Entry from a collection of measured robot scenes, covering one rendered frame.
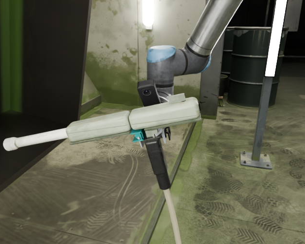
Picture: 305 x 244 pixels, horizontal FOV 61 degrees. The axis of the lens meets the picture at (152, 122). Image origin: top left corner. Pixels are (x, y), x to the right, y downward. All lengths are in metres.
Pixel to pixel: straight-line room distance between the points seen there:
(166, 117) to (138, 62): 2.20
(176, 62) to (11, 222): 1.06
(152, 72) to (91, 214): 0.81
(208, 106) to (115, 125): 2.14
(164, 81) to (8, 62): 0.75
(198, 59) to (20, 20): 0.76
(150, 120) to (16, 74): 0.87
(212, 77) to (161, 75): 1.80
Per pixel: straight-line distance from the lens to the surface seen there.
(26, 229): 1.38
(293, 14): 7.44
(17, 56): 1.29
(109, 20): 2.82
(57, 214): 1.41
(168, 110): 0.54
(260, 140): 1.90
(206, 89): 2.62
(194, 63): 0.89
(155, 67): 0.81
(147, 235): 1.24
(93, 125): 0.59
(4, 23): 1.27
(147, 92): 0.66
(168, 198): 0.68
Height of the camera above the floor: 0.90
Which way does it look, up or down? 21 degrees down
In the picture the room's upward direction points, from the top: straight up
